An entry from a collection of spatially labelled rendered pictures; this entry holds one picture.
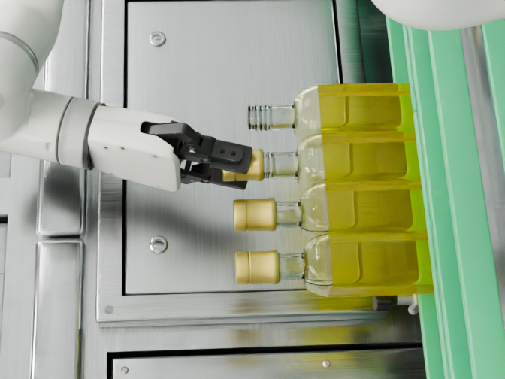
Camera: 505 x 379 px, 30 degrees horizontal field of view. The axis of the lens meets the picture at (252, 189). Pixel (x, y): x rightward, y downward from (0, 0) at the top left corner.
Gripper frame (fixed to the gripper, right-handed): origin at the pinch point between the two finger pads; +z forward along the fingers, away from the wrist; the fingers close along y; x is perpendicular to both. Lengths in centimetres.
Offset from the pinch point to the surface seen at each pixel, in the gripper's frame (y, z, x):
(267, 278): 0.5, 6.4, -11.8
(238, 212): 1.7, 2.0, -5.8
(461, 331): 6.0, 25.7, -14.5
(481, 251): 13.4, 24.9, -9.1
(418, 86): 6.1, 17.8, 10.7
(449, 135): 13.5, 20.5, 1.8
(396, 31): -3.3, 15.3, 23.2
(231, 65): -12.7, -4.0, 19.3
